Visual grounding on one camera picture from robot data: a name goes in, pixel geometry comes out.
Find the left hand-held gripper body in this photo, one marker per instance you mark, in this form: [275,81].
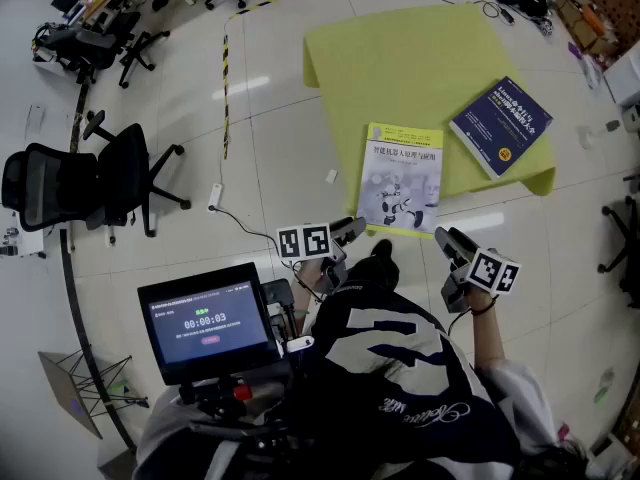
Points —
[305,242]

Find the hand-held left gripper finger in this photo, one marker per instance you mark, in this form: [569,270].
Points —
[347,224]
[352,235]

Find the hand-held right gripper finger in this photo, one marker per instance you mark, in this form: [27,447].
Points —
[446,248]
[462,248]

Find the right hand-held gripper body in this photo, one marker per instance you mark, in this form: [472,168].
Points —
[492,273]

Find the white printed booklet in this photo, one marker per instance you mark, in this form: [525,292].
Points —
[400,178]

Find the dark blue book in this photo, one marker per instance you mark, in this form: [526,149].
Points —
[500,128]

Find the person's left forearm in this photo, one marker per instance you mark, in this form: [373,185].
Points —
[306,288]

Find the person's right forearm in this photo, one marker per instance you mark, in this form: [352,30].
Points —
[487,338]

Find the person's black shoe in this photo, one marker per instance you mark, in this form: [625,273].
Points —
[382,248]

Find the dark wrist band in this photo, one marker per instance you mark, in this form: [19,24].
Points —
[484,309]

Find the small white paper slip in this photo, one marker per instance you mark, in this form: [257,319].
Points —
[331,176]

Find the white power strip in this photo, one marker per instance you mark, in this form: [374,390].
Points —
[215,198]

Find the black monitor screen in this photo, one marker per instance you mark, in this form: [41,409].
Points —
[207,323]

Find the person's dark white shirt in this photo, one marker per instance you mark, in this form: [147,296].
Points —
[400,368]

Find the yellow black floor tape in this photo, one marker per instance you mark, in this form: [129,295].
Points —
[226,93]

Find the black mesh office chair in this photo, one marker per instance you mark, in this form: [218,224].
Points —
[115,178]

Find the white water dispenser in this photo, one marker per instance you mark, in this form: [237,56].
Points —
[625,75]

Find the cardboard boxes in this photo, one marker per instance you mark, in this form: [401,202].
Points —
[585,23]

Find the white paper sheet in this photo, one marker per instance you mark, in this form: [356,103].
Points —
[35,118]

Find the black chest mount rig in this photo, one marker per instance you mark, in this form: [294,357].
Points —
[235,398]

